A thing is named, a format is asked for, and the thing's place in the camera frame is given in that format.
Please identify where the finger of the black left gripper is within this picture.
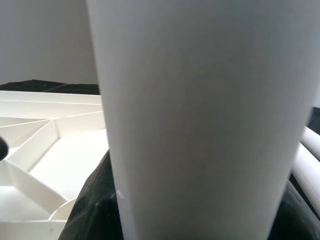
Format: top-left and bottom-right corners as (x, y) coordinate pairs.
(0, 136), (10, 162)

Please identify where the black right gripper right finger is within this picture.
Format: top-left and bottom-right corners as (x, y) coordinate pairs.
(268, 173), (320, 240)

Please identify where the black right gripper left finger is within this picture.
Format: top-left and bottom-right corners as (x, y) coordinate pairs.
(59, 149), (126, 240)

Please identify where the white plastic children table top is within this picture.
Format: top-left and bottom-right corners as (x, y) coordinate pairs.
(0, 89), (112, 240)

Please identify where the black cloth table cover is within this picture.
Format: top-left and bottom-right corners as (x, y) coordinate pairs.
(0, 79), (320, 181)

